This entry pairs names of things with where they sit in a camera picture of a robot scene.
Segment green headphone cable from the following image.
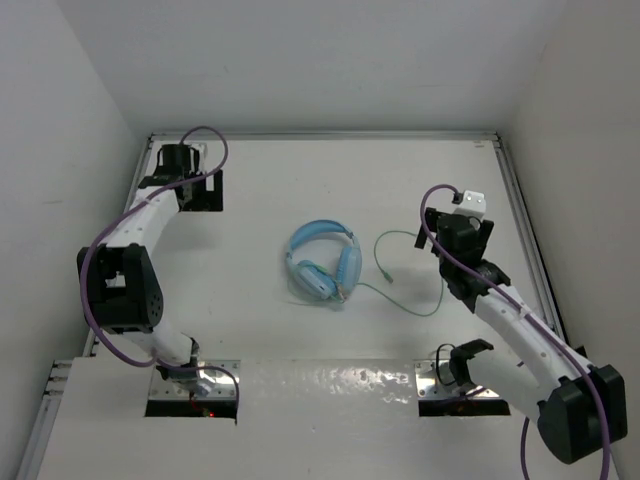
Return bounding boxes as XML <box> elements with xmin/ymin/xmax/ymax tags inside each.
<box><xmin>286</xmin><ymin>229</ymin><xmax>446</xmax><ymax>317</ymax></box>

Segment light blue headphones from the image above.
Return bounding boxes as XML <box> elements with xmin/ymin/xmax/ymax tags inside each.
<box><xmin>284</xmin><ymin>218</ymin><xmax>363</xmax><ymax>303</ymax></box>

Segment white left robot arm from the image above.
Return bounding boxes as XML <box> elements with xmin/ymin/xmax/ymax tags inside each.
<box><xmin>77</xmin><ymin>142</ymin><xmax>223</xmax><ymax>382</ymax></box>

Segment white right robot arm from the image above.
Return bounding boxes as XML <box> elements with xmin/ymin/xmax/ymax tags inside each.
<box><xmin>415</xmin><ymin>207</ymin><xmax>628</xmax><ymax>464</ymax></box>

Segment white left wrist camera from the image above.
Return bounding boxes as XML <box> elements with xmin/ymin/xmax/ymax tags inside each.
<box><xmin>190</xmin><ymin>143</ymin><xmax>208</xmax><ymax>156</ymax></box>

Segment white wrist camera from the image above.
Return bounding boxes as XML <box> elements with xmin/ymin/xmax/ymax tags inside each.
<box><xmin>452</xmin><ymin>190</ymin><xmax>487</xmax><ymax>221</ymax></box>
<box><xmin>190</xmin><ymin>143</ymin><xmax>208</xmax><ymax>156</ymax></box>

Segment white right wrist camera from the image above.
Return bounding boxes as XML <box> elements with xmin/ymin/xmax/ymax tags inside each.
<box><xmin>452</xmin><ymin>190</ymin><xmax>487</xmax><ymax>221</ymax></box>

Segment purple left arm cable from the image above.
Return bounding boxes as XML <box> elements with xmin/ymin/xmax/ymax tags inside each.
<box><xmin>79</xmin><ymin>125</ymin><xmax>241</xmax><ymax>411</ymax></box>

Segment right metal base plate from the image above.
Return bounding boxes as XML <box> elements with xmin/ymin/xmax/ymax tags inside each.
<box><xmin>414</xmin><ymin>358</ymin><xmax>501</xmax><ymax>402</ymax></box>

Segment metal base plate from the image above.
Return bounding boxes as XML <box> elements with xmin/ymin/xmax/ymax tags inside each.
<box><xmin>148</xmin><ymin>360</ymin><xmax>241</xmax><ymax>401</ymax></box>
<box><xmin>414</xmin><ymin>358</ymin><xmax>501</xmax><ymax>402</ymax></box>

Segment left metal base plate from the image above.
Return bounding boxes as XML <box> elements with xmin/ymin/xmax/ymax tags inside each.
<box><xmin>148</xmin><ymin>360</ymin><xmax>241</xmax><ymax>401</ymax></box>

